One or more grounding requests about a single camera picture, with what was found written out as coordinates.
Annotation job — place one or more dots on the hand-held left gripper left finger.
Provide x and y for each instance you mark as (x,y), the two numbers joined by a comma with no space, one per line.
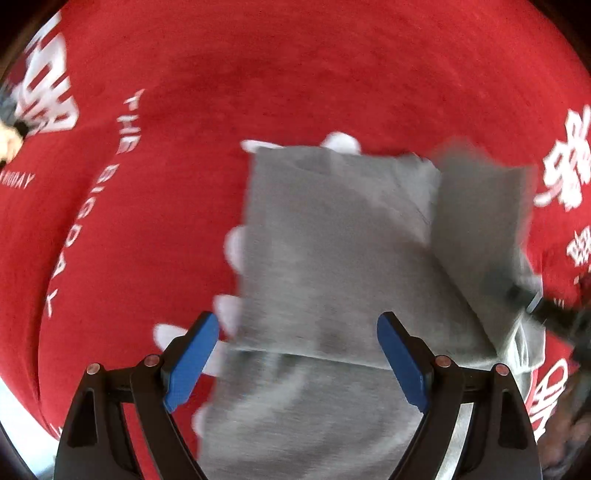
(194,360)

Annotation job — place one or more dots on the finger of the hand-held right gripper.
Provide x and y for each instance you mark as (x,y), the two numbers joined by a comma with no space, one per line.
(563,323)

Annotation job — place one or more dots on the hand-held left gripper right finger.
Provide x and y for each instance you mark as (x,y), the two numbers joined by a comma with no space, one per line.
(401,364)

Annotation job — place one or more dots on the grey small garment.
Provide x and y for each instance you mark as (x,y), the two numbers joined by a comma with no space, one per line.
(332,254)

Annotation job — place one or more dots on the pale blurred object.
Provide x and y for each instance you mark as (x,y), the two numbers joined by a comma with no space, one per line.
(8,141)

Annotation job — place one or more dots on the red printed blanket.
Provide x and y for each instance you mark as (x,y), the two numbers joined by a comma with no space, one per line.
(277,69)

